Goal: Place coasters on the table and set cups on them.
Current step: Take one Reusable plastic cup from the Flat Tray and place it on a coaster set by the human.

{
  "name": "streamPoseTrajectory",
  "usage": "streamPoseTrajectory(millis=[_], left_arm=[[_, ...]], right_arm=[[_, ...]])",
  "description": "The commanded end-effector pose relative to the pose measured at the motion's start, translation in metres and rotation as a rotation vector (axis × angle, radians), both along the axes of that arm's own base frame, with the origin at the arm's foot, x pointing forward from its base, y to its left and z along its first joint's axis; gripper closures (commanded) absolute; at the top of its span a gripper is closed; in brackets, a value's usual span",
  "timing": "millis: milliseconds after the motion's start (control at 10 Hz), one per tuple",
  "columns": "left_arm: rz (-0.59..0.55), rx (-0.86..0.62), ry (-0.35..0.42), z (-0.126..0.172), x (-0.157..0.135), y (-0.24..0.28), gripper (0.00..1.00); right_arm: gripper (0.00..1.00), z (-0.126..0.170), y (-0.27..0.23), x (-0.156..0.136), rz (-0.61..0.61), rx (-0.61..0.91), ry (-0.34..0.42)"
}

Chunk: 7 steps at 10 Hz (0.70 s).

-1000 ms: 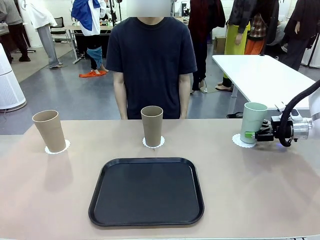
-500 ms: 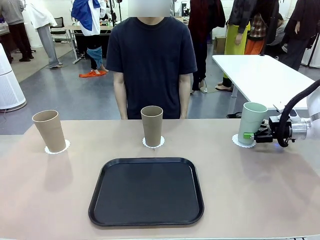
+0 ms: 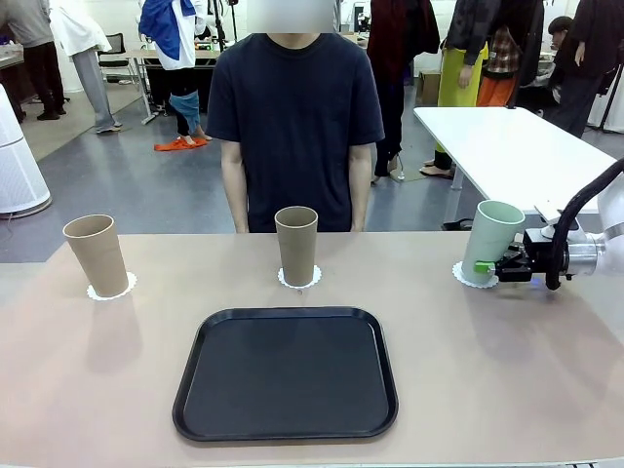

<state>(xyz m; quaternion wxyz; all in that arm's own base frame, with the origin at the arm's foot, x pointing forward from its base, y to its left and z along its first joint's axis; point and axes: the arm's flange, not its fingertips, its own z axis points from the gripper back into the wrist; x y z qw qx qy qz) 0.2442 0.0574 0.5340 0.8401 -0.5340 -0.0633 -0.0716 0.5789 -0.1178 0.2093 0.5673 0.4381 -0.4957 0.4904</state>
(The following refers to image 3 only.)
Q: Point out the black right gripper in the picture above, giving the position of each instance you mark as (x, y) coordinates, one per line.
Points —
(534, 258)

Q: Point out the mint green tall cup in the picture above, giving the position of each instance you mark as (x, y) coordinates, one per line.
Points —
(487, 239)

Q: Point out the white scalloped paper coaster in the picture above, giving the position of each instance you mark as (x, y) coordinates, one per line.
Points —
(458, 274)
(318, 279)
(130, 285)

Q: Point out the brown tall cup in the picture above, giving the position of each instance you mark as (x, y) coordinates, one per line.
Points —
(297, 248)
(97, 258)

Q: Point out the person's right forearm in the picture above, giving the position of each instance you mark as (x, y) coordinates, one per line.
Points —
(236, 205)

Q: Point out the person's left forearm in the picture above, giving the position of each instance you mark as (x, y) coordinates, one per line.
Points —
(361, 205)

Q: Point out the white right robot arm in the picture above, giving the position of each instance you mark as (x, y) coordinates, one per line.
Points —
(609, 244)

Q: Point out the black table foot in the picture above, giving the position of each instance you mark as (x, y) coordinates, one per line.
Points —
(456, 225)

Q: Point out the white rounded table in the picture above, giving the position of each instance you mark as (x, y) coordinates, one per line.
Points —
(512, 156)

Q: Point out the mannequin plaid top orange trousers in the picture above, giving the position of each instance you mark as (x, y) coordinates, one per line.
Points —
(495, 90)

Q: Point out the black floor stand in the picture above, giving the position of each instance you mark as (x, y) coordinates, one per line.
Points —
(607, 112)

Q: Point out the cardboard box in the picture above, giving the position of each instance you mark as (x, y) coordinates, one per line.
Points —
(429, 88)

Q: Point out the mannequin black jacket yellow skirt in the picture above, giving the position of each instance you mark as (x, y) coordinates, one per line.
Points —
(456, 78)

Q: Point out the mannequin dark robe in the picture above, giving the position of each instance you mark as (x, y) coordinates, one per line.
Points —
(585, 88)

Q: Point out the seated background person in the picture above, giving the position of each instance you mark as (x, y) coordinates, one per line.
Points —
(560, 27)

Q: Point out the person torso navy T-shirt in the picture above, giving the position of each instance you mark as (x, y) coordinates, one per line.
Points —
(292, 122)

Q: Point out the black plastic tray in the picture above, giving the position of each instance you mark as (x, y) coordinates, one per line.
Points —
(283, 380)

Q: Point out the orange cloth on floor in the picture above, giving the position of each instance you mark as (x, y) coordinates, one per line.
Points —
(175, 145)

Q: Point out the mannequin blue white jacket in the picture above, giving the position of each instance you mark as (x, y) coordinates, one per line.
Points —
(170, 39)

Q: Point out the black office chair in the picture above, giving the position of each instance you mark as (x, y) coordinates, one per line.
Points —
(116, 44)

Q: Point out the mannequin white coat grey trousers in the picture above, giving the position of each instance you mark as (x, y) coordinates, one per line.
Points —
(92, 88)

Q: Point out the background person dark trousers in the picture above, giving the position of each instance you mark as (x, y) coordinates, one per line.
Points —
(34, 58)

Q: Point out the grey side table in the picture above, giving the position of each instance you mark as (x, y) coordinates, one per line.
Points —
(10, 54)

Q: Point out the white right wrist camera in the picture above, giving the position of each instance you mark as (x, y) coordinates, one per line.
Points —
(548, 218)

